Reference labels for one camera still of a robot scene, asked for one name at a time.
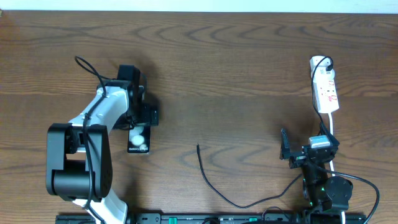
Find black Samsung Galaxy smartphone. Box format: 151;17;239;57
127;126;151;154

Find black charger cable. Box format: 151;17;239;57
196;55;335;210

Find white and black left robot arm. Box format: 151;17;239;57
45;65;159;223

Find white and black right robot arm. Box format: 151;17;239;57
280;129;353;213

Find white charger plug adapter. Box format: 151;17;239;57
310;55;334;72

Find white power strip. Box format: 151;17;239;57
311;67;339;114

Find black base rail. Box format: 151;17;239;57
55;212;366;224

